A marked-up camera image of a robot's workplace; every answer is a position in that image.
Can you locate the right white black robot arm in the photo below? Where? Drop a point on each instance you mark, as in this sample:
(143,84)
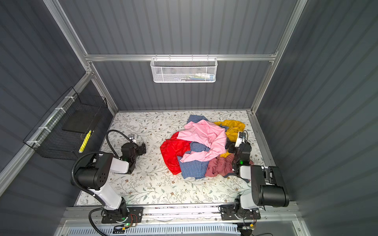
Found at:
(267,188)

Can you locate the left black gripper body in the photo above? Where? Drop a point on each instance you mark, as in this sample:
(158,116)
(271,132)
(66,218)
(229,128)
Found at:
(140,148)

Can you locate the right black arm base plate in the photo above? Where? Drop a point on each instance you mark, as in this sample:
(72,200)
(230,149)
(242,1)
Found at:
(231,212)

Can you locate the mustard yellow cloth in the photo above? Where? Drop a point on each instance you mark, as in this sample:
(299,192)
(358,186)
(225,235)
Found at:
(232,130)

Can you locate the floral table mat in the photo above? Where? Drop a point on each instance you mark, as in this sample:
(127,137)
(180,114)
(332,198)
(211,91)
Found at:
(151,182)

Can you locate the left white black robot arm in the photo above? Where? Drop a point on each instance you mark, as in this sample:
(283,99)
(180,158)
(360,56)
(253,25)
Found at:
(92,179)

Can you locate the red cloth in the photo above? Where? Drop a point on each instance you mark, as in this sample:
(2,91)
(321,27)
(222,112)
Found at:
(171,149)

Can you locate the white ventilation grille strip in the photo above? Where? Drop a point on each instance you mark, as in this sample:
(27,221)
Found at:
(173,230)

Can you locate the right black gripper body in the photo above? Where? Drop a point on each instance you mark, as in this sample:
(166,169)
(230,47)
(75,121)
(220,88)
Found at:
(232,147)

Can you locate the white wire mesh basket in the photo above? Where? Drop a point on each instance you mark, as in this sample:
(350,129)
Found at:
(166,70)

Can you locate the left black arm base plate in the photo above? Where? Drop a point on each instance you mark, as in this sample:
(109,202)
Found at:
(126,215)

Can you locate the maroon cloth grey trim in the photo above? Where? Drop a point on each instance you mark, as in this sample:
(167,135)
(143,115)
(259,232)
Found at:
(222,166)

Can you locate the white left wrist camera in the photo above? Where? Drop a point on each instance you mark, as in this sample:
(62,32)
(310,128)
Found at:
(132,137)

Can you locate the blue checkered shirt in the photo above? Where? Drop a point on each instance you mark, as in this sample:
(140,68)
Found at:
(194,169)

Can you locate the pink cloth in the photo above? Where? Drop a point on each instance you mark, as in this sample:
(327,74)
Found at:
(206,133)

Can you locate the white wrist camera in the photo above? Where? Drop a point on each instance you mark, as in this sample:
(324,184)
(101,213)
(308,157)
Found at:
(241,138)
(132,137)

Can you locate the tubes inside white basket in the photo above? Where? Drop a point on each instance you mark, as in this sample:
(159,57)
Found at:
(200,77)

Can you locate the yellow green marker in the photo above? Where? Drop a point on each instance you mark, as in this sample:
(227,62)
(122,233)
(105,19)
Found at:
(85,141)

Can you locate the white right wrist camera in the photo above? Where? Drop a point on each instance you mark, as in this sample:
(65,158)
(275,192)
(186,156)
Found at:
(241,138)

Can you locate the black wire basket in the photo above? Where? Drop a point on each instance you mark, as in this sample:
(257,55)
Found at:
(60,134)

